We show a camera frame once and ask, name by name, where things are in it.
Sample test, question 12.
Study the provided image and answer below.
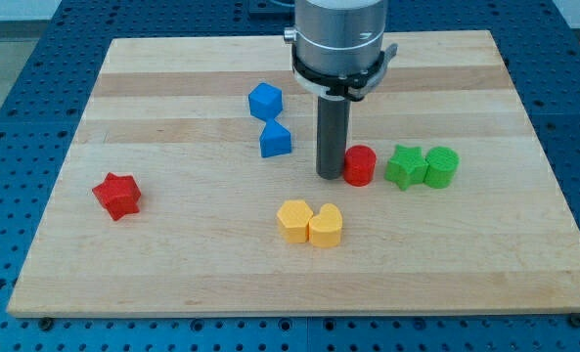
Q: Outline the wooden board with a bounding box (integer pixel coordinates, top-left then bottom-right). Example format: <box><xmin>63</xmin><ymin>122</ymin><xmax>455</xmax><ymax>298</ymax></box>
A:
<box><xmin>8</xmin><ymin>30</ymin><xmax>580</xmax><ymax>318</ymax></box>

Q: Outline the green cylinder block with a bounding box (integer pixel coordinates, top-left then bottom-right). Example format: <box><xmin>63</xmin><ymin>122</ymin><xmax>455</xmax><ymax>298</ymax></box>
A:
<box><xmin>424</xmin><ymin>147</ymin><xmax>460</xmax><ymax>189</ymax></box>

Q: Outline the blue cube block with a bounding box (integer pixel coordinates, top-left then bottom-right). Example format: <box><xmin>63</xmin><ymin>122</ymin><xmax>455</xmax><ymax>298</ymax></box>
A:
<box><xmin>248</xmin><ymin>82</ymin><xmax>283</xmax><ymax>122</ymax></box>

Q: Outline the blue triangle block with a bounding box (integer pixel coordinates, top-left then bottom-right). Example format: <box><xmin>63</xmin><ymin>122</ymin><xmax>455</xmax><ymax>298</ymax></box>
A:
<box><xmin>259</xmin><ymin>119</ymin><xmax>292</xmax><ymax>157</ymax></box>

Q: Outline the yellow hexagon block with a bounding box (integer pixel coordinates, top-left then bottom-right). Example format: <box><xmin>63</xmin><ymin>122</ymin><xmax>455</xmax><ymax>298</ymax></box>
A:
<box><xmin>276</xmin><ymin>199</ymin><xmax>314</xmax><ymax>243</ymax></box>

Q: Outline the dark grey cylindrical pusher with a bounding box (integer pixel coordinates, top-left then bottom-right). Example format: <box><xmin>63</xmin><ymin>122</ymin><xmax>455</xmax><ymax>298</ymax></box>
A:
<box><xmin>316</xmin><ymin>97</ymin><xmax>350</xmax><ymax>180</ymax></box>

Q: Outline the yellow heart block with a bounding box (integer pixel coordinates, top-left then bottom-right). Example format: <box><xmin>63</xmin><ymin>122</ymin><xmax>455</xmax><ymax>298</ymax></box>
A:
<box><xmin>308</xmin><ymin>203</ymin><xmax>343</xmax><ymax>248</ymax></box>

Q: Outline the red star block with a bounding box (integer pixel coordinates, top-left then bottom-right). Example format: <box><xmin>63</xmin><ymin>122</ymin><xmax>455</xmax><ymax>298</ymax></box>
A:
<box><xmin>92</xmin><ymin>173</ymin><xmax>142</xmax><ymax>221</ymax></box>

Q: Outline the green star block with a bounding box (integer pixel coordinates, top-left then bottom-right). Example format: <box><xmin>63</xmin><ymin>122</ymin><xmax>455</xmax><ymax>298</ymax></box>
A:
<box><xmin>384</xmin><ymin>145</ymin><xmax>428</xmax><ymax>191</ymax></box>

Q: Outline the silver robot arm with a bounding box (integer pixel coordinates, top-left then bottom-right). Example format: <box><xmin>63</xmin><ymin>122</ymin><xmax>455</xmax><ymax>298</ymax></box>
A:
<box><xmin>284</xmin><ymin>0</ymin><xmax>397</xmax><ymax>102</ymax></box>

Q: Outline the red cylinder block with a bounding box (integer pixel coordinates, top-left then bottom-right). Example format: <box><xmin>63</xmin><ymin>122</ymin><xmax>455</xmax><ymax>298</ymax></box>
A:
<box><xmin>342</xmin><ymin>145</ymin><xmax>377</xmax><ymax>187</ymax></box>

